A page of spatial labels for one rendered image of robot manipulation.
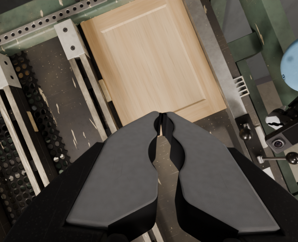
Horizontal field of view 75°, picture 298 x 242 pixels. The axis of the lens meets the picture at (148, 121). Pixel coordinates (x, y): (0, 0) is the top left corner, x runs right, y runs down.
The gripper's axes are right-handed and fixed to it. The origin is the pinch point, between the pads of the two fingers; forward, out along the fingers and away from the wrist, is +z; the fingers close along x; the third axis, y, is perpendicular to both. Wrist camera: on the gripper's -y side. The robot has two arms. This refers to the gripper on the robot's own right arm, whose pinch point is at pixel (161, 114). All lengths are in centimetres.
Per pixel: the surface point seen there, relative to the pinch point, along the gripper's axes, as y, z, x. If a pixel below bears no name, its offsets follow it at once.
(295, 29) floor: 12, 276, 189
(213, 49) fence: 6, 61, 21
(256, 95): 23, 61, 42
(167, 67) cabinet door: 13, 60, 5
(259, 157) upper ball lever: 37, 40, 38
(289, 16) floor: -3, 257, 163
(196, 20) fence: -3, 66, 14
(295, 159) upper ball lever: 31, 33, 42
